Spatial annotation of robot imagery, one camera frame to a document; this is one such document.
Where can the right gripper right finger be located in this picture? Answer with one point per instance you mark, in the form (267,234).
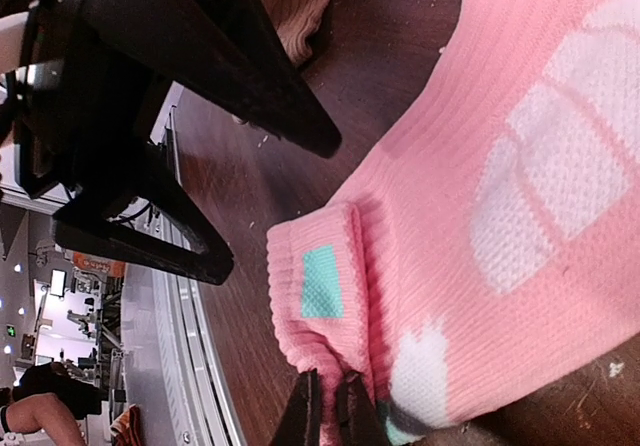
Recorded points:
(356,415)

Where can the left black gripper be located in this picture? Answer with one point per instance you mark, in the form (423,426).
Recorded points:
(82,112)

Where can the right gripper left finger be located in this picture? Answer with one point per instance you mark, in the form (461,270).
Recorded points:
(300,422)

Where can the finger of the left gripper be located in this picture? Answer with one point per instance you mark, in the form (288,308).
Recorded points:
(226,51)
(83,224)

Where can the pink patterned sock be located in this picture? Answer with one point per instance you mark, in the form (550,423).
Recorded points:
(488,244)

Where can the seated person in background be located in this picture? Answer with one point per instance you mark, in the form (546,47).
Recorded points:
(47,398)

